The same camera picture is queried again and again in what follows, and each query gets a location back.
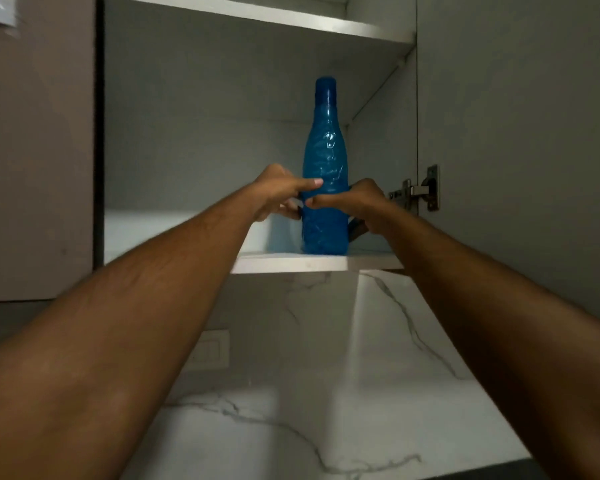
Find person's left hand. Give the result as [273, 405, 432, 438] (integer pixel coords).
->
[249, 163, 325, 223]

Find person's right hand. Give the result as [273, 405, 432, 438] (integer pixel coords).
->
[305, 177, 389, 235]

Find blue plastic water bottle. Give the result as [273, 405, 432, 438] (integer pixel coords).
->
[299, 76, 351, 257]

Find brown wall cabinet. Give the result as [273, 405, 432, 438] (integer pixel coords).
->
[0, 0, 600, 328]

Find person's right forearm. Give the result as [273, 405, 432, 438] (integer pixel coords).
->
[379, 214, 600, 480]

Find person's left forearm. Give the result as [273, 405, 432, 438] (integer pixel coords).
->
[0, 183, 261, 480]

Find metal cabinet hinge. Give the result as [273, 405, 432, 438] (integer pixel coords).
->
[387, 164, 440, 213]

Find white wall switch board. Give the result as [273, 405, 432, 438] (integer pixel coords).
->
[185, 328, 231, 371]

